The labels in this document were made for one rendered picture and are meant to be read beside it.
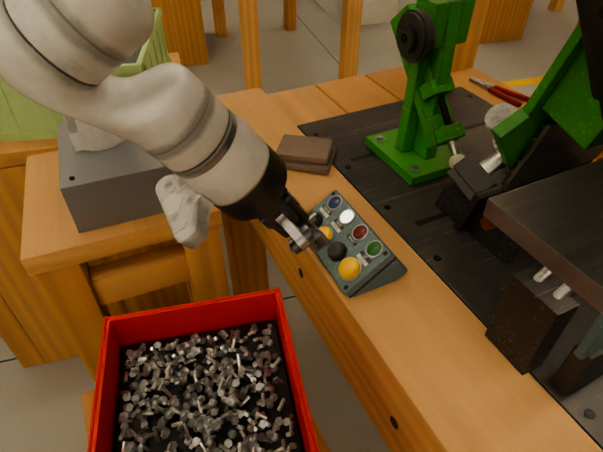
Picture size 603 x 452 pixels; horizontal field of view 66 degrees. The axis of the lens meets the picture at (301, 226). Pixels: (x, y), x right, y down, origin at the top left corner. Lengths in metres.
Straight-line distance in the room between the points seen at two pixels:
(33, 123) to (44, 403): 0.89
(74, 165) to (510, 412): 0.70
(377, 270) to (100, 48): 0.41
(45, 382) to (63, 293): 0.90
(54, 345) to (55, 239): 0.92
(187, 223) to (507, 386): 0.38
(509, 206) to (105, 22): 0.31
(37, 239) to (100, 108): 0.53
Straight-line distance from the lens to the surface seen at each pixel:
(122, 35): 0.32
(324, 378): 1.58
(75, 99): 0.34
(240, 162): 0.38
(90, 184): 0.78
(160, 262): 0.89
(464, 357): 0.58
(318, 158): 0.79
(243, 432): 0.52
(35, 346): 1.75
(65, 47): 0.32
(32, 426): 1.70
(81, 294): 0.90
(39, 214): 0.91
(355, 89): 1.15
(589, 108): 0.57
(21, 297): 1.57
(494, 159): 0.72
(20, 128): 1.28
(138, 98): 0.36
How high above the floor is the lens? 1.36
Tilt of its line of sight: 41 degrees down
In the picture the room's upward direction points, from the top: straight up
